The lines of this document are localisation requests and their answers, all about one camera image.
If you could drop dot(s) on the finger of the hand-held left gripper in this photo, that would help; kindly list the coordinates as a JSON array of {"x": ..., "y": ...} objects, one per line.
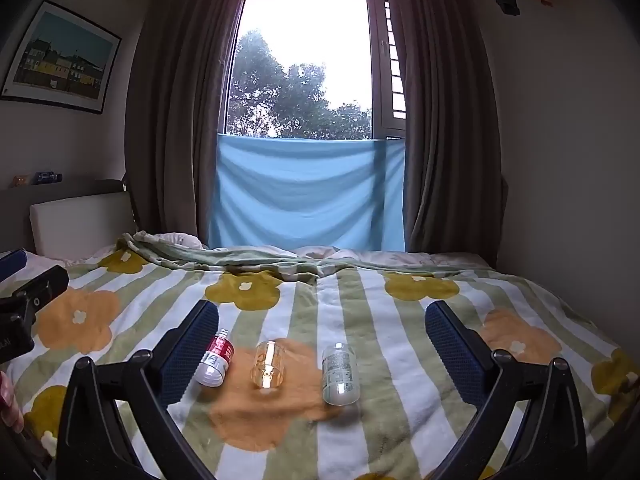
[
  {"x": 45, "y": 282},
  {"x": 12, "y": 262}
]

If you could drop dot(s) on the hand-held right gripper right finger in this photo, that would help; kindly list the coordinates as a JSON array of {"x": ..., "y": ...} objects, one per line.
[{"x": 452, "y": 350}]

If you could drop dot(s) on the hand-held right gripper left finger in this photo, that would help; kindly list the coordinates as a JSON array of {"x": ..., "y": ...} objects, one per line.
[{"x": 192, "y": 355}]

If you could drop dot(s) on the clear glass cup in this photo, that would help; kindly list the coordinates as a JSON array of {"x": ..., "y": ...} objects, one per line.
[{"x": 267, "y": 365}]

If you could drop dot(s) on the person's left hand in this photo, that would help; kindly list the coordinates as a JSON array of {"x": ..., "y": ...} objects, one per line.
[{"x": 7, "y": 400}]

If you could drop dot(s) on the red label plastic bottle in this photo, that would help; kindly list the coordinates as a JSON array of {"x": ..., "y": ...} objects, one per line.
[{"x": 217, "y": 357}]

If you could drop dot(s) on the white headboard cushion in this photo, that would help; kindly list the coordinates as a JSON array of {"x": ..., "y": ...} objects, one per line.
[{"x": 80, "y": 225}]

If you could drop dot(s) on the small orange figure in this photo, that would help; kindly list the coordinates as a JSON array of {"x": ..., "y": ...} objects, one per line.
[{"x": 20, "y": 181}]

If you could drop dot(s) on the clear white label bottle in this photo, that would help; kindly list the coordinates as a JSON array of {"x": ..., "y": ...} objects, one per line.
[{"x": 340, "y": 375}]

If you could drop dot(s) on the striped floral blanket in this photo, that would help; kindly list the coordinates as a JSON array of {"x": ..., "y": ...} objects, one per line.
[{"x": 310, "y": 310}]

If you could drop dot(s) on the light blue cloth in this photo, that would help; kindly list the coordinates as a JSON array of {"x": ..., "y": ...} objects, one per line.
[{"x": 300, "y": 190}]

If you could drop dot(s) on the brown curtain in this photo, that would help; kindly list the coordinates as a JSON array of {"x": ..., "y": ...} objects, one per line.
[
  {"x": 450, "y": 110},
  {"x": 175, "y": 110}
]

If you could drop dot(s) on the window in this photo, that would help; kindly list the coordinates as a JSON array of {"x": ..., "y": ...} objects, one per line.
[{"x": 300, "y": 35}]

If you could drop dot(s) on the framed wall picture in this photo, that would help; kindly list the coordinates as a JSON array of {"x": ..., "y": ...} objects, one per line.
[{"x": 60, "y": 55}]

